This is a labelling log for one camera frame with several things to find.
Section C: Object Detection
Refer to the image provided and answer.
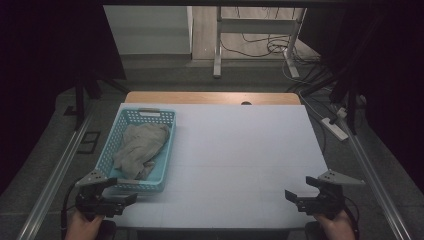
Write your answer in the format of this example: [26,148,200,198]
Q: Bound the white power strip cable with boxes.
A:
[297,89,338,125]

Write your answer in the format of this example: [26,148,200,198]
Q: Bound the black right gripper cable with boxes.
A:
[343,195,362,240]

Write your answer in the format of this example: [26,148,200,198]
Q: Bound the white cabinet panel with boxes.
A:
[102,4,194,56]

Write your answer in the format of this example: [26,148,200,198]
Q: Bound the black floor plate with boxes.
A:
[76,131,102,155]

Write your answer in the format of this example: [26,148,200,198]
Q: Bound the white metal desk frame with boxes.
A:
[213,5,308,80]

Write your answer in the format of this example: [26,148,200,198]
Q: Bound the person's right hand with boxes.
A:
[312,209,356,240]

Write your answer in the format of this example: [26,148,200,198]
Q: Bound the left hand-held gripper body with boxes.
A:
[74,169,125,222]

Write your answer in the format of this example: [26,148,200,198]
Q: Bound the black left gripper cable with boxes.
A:
[60,182,83,240]

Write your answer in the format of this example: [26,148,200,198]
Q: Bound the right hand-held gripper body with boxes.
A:
[295,169,366,222]

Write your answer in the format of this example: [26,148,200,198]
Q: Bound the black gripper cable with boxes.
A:
[60,182,83,240]
[343,195,362,240]

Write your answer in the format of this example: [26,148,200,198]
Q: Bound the black metal stand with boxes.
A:
[328,75,368,136]
[63,74,132,132]

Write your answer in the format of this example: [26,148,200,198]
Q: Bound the aluminium rail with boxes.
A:
[338,118,415,240]
[16,108,96,240]

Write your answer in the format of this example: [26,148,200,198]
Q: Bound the wooden table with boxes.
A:
[124,91,302,106]

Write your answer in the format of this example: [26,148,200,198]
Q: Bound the white power strip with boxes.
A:
[320,117,350,142]

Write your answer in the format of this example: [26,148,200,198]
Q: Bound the white foam board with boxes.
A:
[73,102,330,231]

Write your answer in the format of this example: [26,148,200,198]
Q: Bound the light blue plastic basket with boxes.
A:
[94,107,177,194]

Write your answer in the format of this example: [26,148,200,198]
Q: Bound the tangle of black floor cables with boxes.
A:
[219,6,323,66]

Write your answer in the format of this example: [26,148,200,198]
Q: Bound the grey cloth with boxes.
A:
[112,123,171,181]

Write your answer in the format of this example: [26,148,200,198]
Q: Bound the dark curtain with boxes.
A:
[298,0,424,186]
[0,0,127,198]

